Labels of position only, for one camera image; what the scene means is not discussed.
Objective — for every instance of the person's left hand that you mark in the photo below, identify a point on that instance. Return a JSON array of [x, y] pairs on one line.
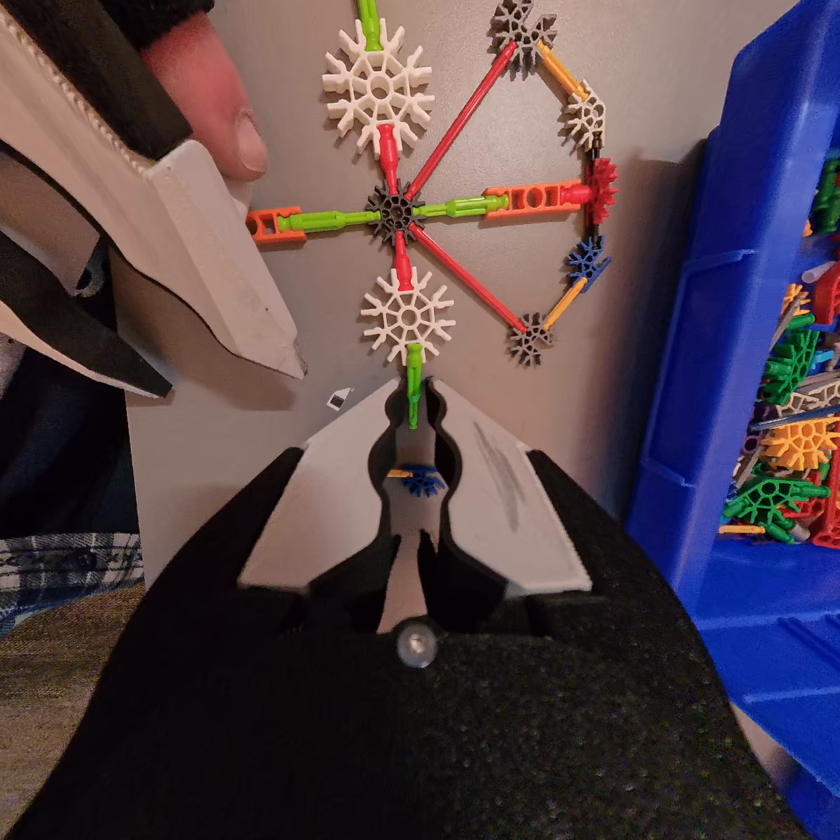
[[210, 98]]

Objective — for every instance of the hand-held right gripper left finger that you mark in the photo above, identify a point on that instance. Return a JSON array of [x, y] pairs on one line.
[[315, 512]]

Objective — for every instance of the small white paper scrap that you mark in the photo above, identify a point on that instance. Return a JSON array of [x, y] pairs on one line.
[[338, 398]]

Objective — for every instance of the blue toy connector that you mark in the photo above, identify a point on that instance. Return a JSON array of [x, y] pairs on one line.
[[423, 484]]

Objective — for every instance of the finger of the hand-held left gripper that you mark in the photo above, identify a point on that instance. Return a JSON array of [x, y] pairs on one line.
[[210, 249], [65, 308]]

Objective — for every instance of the blue plastic bin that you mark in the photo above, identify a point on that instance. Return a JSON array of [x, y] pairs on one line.
[[722, 197]]

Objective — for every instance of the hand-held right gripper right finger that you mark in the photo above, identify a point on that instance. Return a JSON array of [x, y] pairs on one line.
[[512, 518]]

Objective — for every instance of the pile of toy construction pieces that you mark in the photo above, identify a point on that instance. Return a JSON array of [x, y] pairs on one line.
[[794, 446]]

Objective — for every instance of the colourful toy rod wheel assembly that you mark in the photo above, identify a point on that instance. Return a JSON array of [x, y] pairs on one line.
[[531, 197]]

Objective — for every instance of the long red toy rod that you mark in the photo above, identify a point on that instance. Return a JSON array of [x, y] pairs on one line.
[[466, 274]]

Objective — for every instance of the green toy rod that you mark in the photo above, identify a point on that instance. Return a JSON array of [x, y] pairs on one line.
[[413, 387]]

